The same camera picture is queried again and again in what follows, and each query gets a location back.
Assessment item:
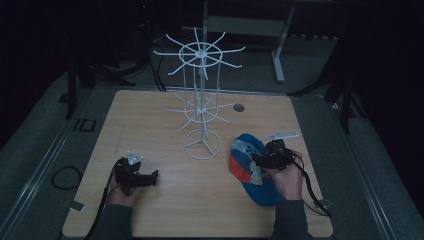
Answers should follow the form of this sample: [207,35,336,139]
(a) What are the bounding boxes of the black cable loop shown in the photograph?
[50,165,83,191]

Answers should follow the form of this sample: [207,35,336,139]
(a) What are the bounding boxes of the black rectangular floor bracket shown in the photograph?
[72,117,98,133]

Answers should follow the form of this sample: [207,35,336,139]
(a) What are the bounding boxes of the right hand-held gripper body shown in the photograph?
[261,131,300,172]

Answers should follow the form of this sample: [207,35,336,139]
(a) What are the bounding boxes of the blue and red cap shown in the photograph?
[228,133,288,207]

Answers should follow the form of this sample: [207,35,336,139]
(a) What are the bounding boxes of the white wire display rack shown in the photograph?
[152,27,247,161]

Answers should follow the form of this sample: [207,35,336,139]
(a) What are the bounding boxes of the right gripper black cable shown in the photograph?
[288,150,333,218]

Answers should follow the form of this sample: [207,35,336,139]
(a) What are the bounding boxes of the metal table clamp tab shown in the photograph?
[61,199,86,213]

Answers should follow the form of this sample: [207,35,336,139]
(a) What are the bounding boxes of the person's left hand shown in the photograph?
[106,173,145,208]

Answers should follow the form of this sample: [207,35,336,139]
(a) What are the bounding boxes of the grey metal table frame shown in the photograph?
[201,0,297,84]

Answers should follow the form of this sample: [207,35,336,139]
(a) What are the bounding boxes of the person's right hand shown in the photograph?
[265,149,305,202]

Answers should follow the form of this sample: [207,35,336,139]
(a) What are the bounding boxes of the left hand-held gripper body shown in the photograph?
[113,150,153,197]

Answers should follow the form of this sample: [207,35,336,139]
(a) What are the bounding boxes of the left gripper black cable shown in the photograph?
[83,165,120,240]

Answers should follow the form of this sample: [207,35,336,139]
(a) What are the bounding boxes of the black stand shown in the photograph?
[288,71,369,135]
[64,58,137,120]

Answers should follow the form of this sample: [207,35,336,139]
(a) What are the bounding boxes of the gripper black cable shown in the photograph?
[83,165,120,240]
[288,150,333,218]

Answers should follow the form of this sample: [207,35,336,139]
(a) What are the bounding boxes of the black floor cables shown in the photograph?
[145,42,168,93]

